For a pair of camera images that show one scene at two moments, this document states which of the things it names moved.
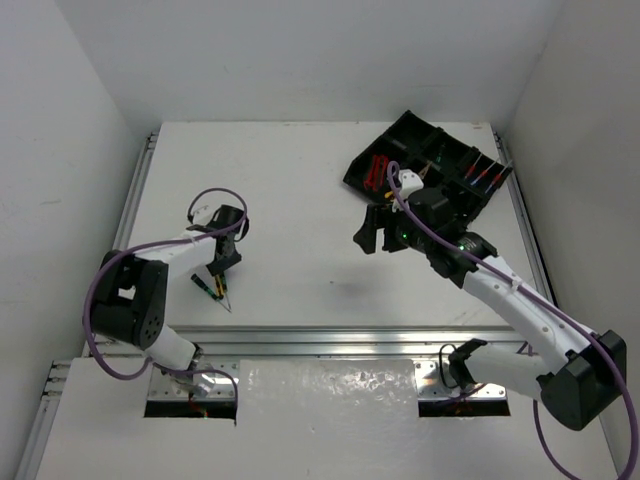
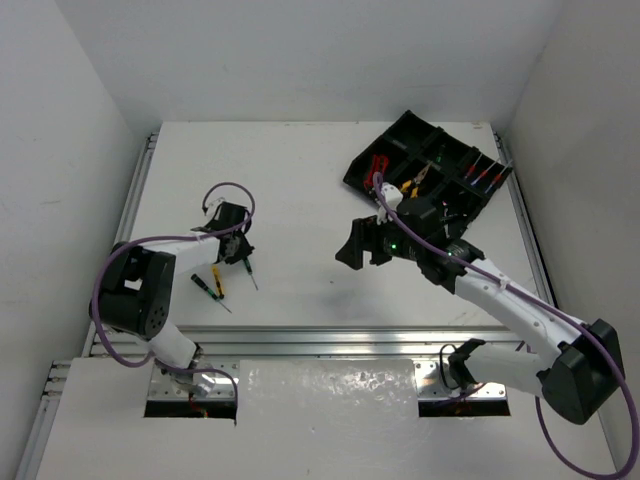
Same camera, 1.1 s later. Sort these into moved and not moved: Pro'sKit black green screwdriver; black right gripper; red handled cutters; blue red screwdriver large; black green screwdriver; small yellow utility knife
Moved: black green screwdriver; black right gripper
Not moved: red handled cutters; Pro'sKit black green screwdriver; blue red screwdriver large; small yellow utility knife
